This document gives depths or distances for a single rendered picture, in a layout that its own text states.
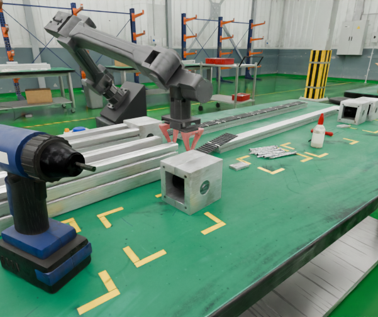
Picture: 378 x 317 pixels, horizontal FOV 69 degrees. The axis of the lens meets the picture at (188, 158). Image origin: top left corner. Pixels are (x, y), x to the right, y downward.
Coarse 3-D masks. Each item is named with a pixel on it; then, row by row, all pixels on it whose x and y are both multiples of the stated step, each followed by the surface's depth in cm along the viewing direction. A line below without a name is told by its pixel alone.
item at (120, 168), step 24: (120, 144) 71; (144, 144) 73; (168, 144) 71; (96, 168) 58; (120, 168) 63; (144, 168) 66; (0, 192) 47; (48, 192) 52; (72, 192) 56; (96, 192) 59; (120, 192) 64; (0, 216) 49; (48, 216) 54
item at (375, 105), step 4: (360, 100) 130; (364, 100) 129; (368, 100) 128; (372, 100) 128; (376, 100) 128; (372, 104) 127; (376, 104) 127; (372, 108) 127; (376, 108) 130; (368, 112) 130; (372, 112) 127; (376, 112) 131; (368, 116) 129; (372, 116) 129; (376, 116) 132; (368, 120) 129; (372, 120) 130
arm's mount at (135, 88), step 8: (120, 88) 141; (128, 88) 134; (136, 88) 128; (144, 88) 126; (128, 96) 129; (136, 96) 125; (144, 96) 127; (120, 104) 129; (128, 104) 124; (136, 104) 126; (144, 104) 128; (104, 112) 136; (112, 112) 130; (120, 112) 125; (128, 112) 125; (136, 112) 127; (144, 112) 130; (112, 120) 125; (120, 120) 124
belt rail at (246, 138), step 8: (320, 112) 134; (328, 112) 137; (336, 112) 144; (288, 120) 118; (296, 120) 118; (304, 120) 122; (312, 120) 127; (264, 128) 106; (272, 128) 106; (280, 128) 110; (288, 128) 114; (240, 136) 96; (248, 136) 97; (256, 136) 101; (264, 136) 104; (224, 144) 89; (232, 144) 92; (240, 144) 95
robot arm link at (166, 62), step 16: (80, 16) 84; (80, 32) 79; (96, 32) 77; (96, 48) 78; (112, 48) 72; (128, 48) 70; (144, 48) 68; (160, 48) 67; (128, 64) 74; (144, 64) 66; (160, 64) 65; (176, 64) 67
